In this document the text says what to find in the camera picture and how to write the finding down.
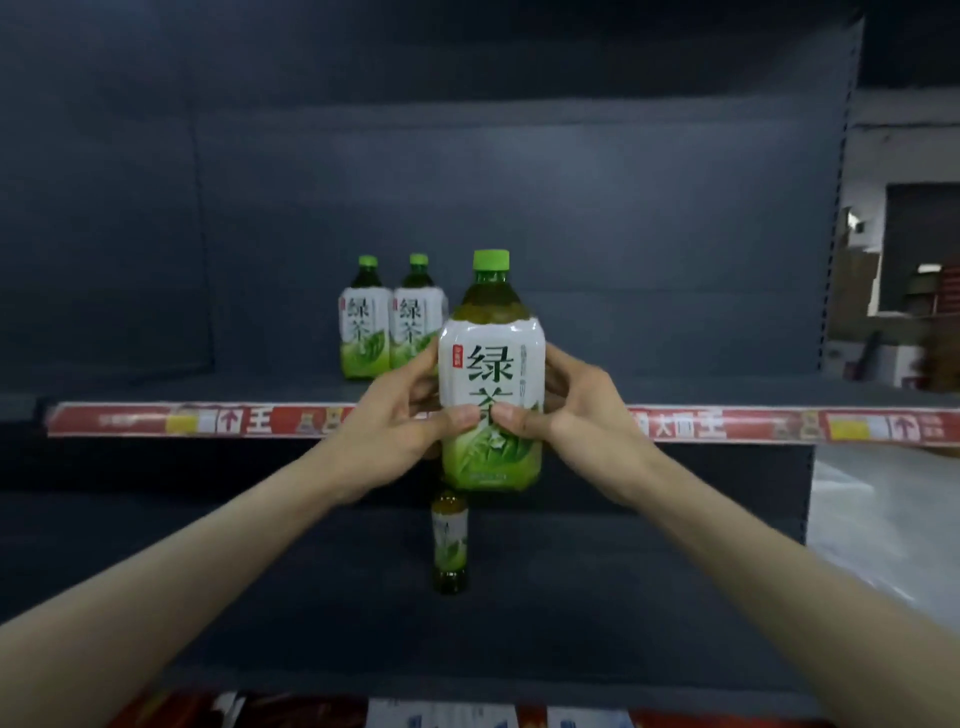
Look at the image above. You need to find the large green tea bottle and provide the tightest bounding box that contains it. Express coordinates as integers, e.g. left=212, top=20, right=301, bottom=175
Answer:
left=337, top=255, right=394, bottom=382
left=388, top=253, right=450, bottom=373
left=437, top=249, right=546, bottom=494

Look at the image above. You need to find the person's right forearm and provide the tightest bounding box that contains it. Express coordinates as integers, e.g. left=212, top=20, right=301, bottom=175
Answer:
left=627, top=459, right=960, bottom=728

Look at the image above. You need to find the dark grey shelf unit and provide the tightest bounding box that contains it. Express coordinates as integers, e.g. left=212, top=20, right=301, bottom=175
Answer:
left=0, top=0, right=865, bottom=728

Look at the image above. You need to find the red and white shelf strip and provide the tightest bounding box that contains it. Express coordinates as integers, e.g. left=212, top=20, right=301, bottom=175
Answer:
left=112, top=688, right=826, bottom=728

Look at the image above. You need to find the person's left hand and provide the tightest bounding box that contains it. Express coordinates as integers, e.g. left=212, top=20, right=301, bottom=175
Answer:
left=316, top=341, right=480, bottom=506

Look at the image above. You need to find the brown cardboard box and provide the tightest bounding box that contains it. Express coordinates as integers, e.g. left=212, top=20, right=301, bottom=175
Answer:
left=828, top=247, right=883, bottom=318

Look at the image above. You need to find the person's left forearm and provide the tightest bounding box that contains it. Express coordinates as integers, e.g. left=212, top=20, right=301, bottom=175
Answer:
left=0, top=453, right=360, bottom=728

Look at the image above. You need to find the white cardboard box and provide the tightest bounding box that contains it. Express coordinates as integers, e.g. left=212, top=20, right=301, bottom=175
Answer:
left=821, top=341, right=927, bottom=389

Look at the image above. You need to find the small green tea bottle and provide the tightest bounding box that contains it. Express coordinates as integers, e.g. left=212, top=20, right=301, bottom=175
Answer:
left=431, top=490, right=471, bottom=597

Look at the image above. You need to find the red crates stack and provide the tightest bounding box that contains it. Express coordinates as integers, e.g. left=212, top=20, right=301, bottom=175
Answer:
left=906, top=261, right=960, bottom=318

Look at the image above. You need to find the red shelf edge label strip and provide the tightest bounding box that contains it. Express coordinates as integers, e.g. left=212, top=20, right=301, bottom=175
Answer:
left=45, top=401, right=960, bottom=449

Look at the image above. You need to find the person's right hand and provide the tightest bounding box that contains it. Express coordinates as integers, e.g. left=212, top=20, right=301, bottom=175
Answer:
left=498, top=342, right=670, bottom=513

